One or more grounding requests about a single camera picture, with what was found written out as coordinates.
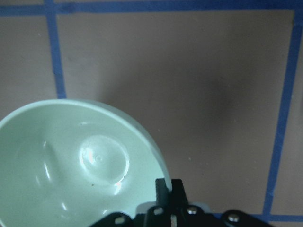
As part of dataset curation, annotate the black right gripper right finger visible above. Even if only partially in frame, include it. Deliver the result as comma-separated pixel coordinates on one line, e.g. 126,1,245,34
169,179,188,208

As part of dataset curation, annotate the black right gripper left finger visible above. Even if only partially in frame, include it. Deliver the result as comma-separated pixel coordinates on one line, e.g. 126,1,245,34
155,178,169,207

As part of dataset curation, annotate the green bowl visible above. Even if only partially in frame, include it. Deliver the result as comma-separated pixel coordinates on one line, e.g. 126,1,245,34
0,99,173,227

